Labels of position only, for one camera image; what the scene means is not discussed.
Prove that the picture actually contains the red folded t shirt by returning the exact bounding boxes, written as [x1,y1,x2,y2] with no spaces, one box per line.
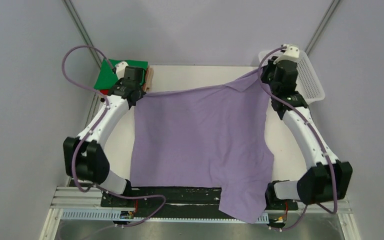
[99,89,110,96]

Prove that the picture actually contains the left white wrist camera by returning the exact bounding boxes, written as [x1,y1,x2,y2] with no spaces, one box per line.
[114,61,129,80]

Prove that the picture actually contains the green folded t shirt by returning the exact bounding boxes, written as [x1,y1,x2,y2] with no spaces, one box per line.
[93,59,148,91]

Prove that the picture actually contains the white plastic basket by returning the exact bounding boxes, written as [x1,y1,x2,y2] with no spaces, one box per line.
[262,44,326,104]

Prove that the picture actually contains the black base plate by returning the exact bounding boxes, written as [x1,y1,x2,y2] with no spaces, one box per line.
[100,184,299,221]

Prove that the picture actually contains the white slotted cable duct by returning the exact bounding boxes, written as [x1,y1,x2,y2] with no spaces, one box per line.
[61,208,270,223]

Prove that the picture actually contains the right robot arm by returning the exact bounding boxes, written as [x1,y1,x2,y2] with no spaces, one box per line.
[261,56,353,209]

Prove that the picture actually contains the beige folded t shirt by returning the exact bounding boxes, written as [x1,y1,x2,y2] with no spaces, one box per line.
[142,66,154,92]

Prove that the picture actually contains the lavender t shirt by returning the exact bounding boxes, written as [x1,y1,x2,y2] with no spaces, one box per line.
[130,70,274,224]

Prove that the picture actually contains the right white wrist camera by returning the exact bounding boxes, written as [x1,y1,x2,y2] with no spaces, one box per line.
[273,44,300,65]

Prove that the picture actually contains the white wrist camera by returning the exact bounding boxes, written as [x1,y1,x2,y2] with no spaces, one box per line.
[114,61,129,80]
[273,44,300,65]

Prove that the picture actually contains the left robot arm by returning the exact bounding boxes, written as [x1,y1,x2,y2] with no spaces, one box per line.
[63,65,146,207]

